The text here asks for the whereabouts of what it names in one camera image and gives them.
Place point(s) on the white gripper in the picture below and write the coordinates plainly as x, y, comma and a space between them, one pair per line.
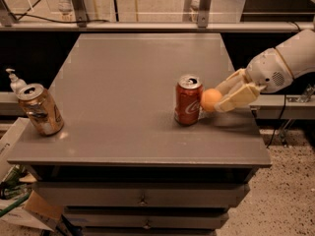
268, 72

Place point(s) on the orange fruit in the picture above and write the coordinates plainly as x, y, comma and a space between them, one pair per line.
209, 98

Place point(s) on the red coke can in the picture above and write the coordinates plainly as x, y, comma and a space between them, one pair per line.
188, 95

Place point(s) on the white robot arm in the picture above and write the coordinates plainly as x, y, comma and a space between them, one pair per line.
298, 53

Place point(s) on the gold soda can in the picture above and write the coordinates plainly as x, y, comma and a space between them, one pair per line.
39, 105

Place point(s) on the grey drawer cabinet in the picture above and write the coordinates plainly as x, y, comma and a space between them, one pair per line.
122, 165

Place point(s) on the white pump dispenser bottle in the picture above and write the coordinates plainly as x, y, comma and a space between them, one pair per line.
16, 83

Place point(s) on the white cardboard box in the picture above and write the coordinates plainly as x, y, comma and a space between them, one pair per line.
35, 212

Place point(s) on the green bottle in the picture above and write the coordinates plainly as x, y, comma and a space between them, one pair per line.
11, 186

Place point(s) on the metal railing frame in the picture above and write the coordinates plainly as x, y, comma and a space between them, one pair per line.
158, 15

